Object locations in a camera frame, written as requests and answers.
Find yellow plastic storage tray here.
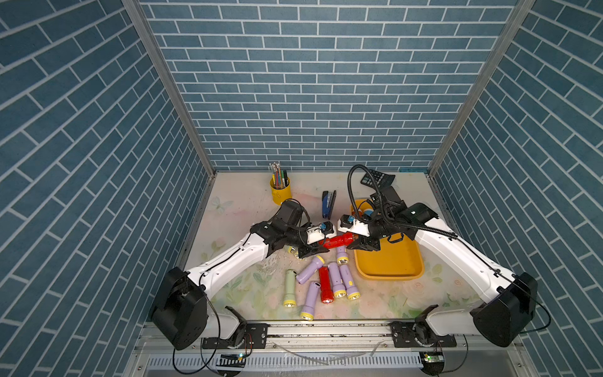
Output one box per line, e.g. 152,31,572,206
349,198,425,281

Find purple flashlight slanted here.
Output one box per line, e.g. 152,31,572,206
296,255,324,284

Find black calculator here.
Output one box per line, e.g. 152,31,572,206
361,170,396,190

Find red flashlight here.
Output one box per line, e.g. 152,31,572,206
319,232,356,249
318,266,334,304

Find blue black stapler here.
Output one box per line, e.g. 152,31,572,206
322,190,337,220

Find purple flashlight bottom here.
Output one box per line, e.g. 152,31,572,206
300,281,320,321

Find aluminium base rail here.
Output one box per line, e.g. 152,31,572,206
124,320,537,376

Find purple flashlight upper right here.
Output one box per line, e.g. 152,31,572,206
336,246,350,265

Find pens in cup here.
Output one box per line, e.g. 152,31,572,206
269,162,289,189

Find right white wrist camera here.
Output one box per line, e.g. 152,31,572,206
338,215,371,237

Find yellow pen cup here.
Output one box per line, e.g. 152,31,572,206
270,177,293,205

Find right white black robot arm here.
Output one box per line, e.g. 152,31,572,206
338,164,539,347

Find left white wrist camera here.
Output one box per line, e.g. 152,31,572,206
306,221,337,245

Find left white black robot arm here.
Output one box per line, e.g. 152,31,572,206
150,199,337,350

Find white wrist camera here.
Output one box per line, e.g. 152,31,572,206
306,221,337,245
338,215,371,237

